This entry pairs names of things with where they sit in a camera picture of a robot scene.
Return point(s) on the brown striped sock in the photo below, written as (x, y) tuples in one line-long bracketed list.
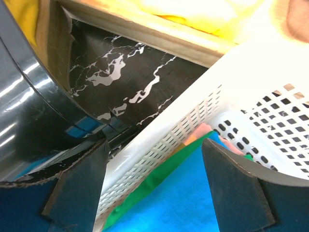
[(297, 19)]

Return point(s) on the black box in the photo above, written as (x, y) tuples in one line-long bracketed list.
[(40, 122)]

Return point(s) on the green shirt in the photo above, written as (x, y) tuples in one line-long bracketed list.
[(154, 178)]

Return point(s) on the blue shirt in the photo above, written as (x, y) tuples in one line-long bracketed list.
[(173, 198)]

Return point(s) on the wooden clothes rack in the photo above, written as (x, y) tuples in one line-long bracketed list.
[(144, 29)]

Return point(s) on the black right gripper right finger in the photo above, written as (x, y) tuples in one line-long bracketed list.
[(248, 197)]

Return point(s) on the yellow shorts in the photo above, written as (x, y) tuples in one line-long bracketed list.
[(205, 15)]

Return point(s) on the pink sweater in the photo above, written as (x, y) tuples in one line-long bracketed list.
[(205, 129)]

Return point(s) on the white plastic mesh basket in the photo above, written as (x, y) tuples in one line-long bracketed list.
[(256, 97)]

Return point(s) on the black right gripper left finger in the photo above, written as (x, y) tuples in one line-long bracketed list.
[(60, 198)]

